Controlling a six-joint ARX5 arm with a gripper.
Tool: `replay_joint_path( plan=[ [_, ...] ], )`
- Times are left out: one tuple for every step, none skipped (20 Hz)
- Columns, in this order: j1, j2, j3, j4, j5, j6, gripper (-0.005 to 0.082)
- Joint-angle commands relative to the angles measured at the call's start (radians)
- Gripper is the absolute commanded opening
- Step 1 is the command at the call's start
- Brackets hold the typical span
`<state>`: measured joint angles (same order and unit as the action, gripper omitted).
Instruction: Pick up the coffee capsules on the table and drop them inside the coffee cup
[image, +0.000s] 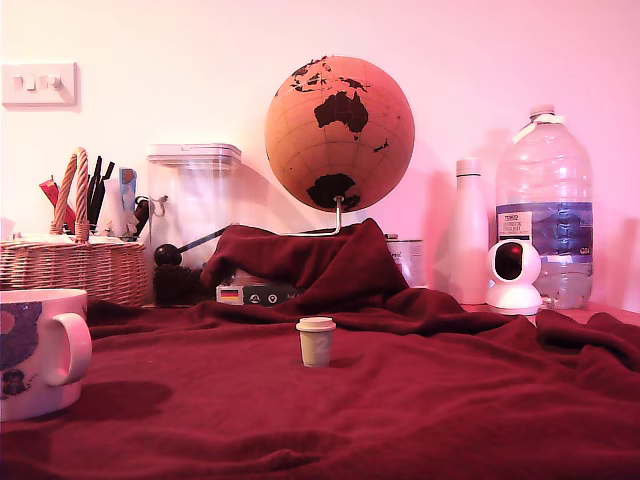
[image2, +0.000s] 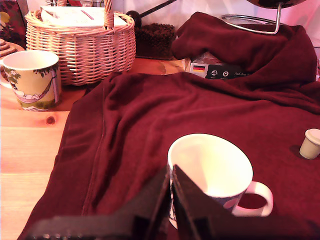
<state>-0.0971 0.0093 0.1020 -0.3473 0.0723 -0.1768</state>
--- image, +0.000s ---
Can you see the white mug with blue print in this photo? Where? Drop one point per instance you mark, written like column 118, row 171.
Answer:
column 30, row 400

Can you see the white wall switch plate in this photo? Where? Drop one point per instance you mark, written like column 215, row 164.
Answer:
column 40, row 85

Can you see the white insulated bottle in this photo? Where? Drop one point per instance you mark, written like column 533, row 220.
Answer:
column 470, row 225

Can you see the red packet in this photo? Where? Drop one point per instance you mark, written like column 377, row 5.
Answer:
column 50, row 192

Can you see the large clear water bottle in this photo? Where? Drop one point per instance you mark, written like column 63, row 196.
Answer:
column 545, row 170

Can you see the black dish brush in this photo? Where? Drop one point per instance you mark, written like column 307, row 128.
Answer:
column 177, row 285

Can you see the dark red fleece cloth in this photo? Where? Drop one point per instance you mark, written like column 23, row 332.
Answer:
column 350, row 410

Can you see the black pen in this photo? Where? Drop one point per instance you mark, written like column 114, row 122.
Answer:
column 95, row 190
column 106, row 175

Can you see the cork globe on metal stand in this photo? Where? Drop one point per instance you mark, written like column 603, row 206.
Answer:
column 340, row 150

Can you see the white cup-shaped coffee capsule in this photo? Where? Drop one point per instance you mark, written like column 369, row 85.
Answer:
column 315, row 347

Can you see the white and blue carton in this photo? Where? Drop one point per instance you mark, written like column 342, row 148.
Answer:
column 128, row 190

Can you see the metal tin with label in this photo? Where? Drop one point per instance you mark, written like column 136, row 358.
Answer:
column 412, row 260

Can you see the pale flat box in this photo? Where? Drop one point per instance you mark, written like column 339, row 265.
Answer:
column 260, row 277

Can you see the small white round camera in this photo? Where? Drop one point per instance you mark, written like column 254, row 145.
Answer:
column 515, row 297

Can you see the black box with German flag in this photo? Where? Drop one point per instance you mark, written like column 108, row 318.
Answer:
column 260, row 298

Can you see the clear plastic container with lid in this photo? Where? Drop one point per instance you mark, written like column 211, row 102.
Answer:
column 195, row 200

